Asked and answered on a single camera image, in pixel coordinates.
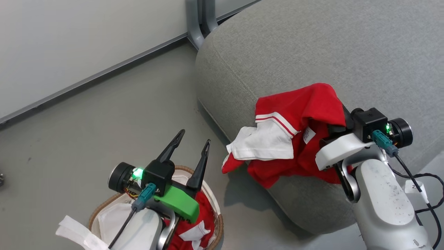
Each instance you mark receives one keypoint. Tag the grey metal frame post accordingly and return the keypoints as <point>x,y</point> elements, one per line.
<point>197,21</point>

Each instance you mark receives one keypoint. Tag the small dark floor object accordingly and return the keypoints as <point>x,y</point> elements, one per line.
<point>1,180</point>

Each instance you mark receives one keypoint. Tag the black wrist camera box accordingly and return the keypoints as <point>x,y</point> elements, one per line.
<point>159,173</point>
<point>369,123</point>

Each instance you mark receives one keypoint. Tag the red and white garment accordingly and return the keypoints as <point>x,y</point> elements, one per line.
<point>312,104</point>

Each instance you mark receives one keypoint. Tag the red clothing with white patch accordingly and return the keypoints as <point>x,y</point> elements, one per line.
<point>204,215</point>

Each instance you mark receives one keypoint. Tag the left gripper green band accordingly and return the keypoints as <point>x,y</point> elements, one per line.
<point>180,205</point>

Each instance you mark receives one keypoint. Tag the grey fabric sofa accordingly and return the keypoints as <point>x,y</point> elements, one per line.
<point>312,45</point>

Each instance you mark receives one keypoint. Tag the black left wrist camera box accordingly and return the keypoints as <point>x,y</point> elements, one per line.
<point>159,173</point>

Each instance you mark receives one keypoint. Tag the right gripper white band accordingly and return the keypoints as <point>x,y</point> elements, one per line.
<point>338,149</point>

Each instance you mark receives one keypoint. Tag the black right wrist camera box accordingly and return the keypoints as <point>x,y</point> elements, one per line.
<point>369,123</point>

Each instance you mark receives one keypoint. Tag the brown wicker laundry basket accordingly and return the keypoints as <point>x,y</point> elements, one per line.
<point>216,222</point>

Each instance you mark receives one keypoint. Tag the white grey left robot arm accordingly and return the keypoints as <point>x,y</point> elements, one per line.
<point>142,229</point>

